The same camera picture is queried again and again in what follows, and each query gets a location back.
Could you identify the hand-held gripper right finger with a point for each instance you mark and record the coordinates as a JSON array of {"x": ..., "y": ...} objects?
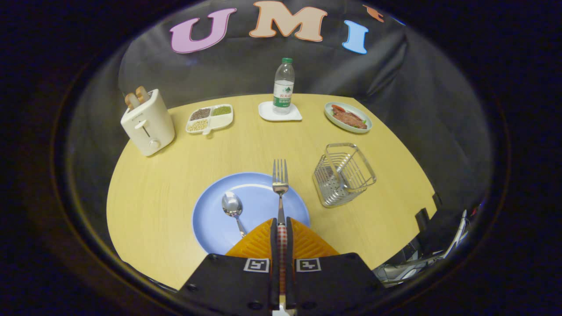
[{"x": 329, "y": 285}]

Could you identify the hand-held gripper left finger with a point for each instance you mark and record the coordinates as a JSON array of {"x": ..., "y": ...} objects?
[{"x": 237, "y": 285}]

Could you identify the blue round plate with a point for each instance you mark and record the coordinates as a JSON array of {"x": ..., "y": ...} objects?
[{"x": 254, "y": 193}]

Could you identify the red meat slices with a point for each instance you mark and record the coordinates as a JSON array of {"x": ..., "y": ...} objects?
[{"x": 349, "y": 118}]

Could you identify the pale green round plate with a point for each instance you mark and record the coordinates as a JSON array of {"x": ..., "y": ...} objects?
[{"x": 348, "y": 117}]

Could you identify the white divided dish with beans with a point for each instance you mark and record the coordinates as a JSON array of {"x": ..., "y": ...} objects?
[{"x": 210, "y": 118}]

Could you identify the white square coaster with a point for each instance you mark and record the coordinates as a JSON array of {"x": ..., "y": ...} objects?
[{"x": 268, "y": 113}]

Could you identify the white toaster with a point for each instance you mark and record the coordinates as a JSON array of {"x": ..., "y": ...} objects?
[{"x": 149, "y": 127}]

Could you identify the clear water bottle green cap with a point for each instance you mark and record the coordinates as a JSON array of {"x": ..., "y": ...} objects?
[{"x": 283, "y": 90}]

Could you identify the black backdrop cloth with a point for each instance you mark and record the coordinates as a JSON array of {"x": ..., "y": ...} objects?
[{"x": 395, "y": 87}]

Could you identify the brown toast slice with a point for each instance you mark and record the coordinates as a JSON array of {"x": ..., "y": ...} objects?
[
  {"x": 131, "y": 101},
  {"x": 142, "y": 94}
]

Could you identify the black table edge bracket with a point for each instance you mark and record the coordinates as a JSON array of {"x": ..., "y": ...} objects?
[
  {"x": 422, "y": 218},
  {"x": 437, "y": 200}
]

